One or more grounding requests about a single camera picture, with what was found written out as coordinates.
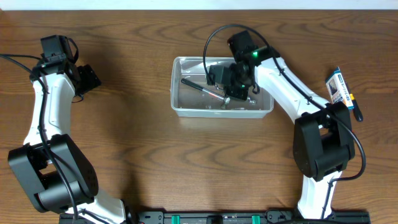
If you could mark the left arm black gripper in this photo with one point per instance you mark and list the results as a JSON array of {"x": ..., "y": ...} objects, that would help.
[{"x": 88, "y": 78}]

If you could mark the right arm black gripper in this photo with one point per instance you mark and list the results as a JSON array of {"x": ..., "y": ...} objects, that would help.
[{"x": 229, "y": 92}]

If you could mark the small claw hammer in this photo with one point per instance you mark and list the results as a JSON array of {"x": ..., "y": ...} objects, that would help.
[{"x": 224, "y": 99}]

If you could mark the silver ring wrench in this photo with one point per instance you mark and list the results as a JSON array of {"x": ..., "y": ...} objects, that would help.
[{"x": 248, "y": 104}]

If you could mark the clear plastic container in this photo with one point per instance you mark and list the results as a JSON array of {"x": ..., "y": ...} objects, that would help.
[{"x": 189, "y": 102}]

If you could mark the white teal screwdriver box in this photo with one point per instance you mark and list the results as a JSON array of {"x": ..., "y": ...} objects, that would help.
[{"x": 338, "y": 90}]

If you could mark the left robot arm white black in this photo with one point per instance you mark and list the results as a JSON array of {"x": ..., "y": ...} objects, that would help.
[{"x": 51, "y": 169}]

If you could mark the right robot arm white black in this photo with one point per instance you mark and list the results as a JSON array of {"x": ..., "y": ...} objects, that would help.
[{"x": 323, "y": 139}]

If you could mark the black yellow screwdriver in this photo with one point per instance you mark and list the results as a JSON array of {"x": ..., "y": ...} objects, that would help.
[{"x": 356, "y": 110}]

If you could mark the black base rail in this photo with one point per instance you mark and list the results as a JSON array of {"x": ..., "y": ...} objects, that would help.
[{"x": 269, "y": 217}]

